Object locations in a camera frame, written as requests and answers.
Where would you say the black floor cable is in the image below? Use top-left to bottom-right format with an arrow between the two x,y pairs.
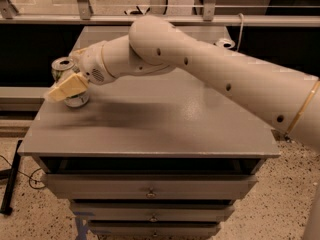
0,154 -> 47,190

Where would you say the blue pepsi can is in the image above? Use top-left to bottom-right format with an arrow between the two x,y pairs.
215,38 -> 235,49

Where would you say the middle grey drawer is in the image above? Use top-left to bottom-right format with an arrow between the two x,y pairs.
70,202 -> 235,222

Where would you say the white hanging cable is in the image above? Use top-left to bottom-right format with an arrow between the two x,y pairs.
235,13 -> 245,52

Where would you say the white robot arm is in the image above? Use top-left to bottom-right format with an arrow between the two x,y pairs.
44,15 -> 320,151

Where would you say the grey drawer cabinet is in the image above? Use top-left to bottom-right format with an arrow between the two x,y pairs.
18,25 -> 281,240

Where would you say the black metal bar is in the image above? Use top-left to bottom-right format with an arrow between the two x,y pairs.
0,140 -> 22,215

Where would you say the top grey drawer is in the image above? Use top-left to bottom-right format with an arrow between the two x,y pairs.
42,174 -> 257,200

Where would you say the metal railing frame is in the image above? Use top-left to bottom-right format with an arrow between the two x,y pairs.
0,0 -> 320,27

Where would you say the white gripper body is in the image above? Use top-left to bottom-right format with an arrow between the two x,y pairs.
76,41 -> 116,85

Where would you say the bottom grey drawer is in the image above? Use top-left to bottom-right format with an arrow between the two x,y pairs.
88,221 -> 220,237

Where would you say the grey drawer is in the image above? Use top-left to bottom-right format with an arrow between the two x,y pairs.
88,221 -> 220,237
42,174 -> 257,200
70,202 -> 235,222

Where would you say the green white 7up can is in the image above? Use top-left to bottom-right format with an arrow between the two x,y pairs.
49,57 -> 89,108

